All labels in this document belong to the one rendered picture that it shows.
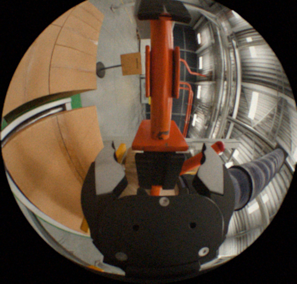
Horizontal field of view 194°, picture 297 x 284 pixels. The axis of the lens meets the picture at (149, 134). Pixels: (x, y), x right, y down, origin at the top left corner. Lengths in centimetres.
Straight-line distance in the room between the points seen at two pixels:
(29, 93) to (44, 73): 16
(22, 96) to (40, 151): 47
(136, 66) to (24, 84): 152
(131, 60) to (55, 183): 169
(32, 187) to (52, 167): 9
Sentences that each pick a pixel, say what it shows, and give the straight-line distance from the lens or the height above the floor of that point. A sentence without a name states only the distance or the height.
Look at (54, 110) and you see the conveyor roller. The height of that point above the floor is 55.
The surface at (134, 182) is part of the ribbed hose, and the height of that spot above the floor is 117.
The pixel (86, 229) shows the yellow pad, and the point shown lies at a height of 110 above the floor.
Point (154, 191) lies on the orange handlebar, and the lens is 18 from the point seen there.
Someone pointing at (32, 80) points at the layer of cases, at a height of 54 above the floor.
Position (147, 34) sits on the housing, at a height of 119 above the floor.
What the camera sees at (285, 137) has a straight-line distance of 511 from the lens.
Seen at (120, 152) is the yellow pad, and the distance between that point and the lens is 28.
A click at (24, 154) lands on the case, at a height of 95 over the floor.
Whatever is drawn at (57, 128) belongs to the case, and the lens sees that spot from 29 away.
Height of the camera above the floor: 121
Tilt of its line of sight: 3 degrees down
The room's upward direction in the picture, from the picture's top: 92 degrees clockwise
